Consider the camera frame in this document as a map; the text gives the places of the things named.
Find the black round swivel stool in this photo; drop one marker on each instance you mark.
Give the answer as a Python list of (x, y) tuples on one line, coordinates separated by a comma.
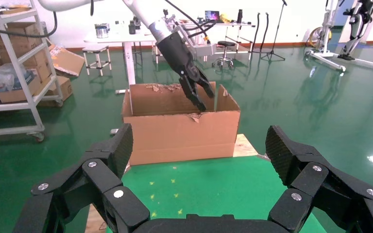
[(225, 43)]

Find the green cloth with yellow marks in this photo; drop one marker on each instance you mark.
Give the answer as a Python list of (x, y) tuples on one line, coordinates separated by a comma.
[(212, 186)]

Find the cardboard box on floor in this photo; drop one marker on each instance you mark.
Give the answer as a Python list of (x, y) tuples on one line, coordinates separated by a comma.
[(62, 88)]

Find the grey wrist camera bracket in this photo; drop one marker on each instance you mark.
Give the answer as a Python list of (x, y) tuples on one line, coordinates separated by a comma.
[(202, 49)]

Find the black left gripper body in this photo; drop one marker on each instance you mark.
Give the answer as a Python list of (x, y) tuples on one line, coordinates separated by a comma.
[(177, 53)]

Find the laptop with lit screen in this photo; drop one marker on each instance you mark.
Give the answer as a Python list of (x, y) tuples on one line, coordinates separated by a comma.
[(212, 15)]

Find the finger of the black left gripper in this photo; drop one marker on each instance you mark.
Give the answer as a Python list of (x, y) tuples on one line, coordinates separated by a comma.
[(205, 84), (193, 95)]

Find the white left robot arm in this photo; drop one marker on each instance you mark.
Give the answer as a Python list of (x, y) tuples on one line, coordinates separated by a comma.
[(141, 13)]

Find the flat low cardboard box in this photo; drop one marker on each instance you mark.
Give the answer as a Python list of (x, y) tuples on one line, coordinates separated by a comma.
[(16, 94)]

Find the metal tin can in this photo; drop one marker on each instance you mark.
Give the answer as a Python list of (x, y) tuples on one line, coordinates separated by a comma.
[(102, 31)]

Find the white workbench table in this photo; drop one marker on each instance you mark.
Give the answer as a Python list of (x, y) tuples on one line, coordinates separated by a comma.
[(238, 25)]

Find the large open cardboard carton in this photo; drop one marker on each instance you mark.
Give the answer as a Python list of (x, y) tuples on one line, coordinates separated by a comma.
[(180, 138)]

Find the white wheeled storage rack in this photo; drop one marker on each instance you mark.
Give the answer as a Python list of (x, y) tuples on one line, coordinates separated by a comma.
[(28, 93)]

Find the white height desk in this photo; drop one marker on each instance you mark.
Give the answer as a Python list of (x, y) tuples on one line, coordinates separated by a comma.
[(122, 37)]

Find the clear plastic bag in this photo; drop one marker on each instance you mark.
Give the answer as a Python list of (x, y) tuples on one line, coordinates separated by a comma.
[(6, 77)]

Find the cardboard box on rack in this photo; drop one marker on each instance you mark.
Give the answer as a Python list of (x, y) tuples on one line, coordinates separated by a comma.
[(19, 35)]

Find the black microphone stand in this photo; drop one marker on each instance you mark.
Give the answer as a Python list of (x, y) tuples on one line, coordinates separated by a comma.
[(274, 38)]

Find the small white frame stool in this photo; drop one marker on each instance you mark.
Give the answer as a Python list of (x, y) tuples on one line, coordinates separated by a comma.
[(96, 49)]

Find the black bottle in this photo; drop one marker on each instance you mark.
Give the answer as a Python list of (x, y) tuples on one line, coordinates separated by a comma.
[(239, 16)]

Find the flattened torn cardboard sheet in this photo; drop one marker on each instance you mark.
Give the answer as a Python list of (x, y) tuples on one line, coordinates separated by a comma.
[(66, 61)]

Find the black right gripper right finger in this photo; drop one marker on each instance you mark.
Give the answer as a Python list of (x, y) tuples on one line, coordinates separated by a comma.
[(312, 183)]

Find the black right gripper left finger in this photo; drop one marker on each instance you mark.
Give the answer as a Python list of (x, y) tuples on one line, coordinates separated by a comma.
[(99, 180)]

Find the white robot support stand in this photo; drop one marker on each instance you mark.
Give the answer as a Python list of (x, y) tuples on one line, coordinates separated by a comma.
[(344, 38)]

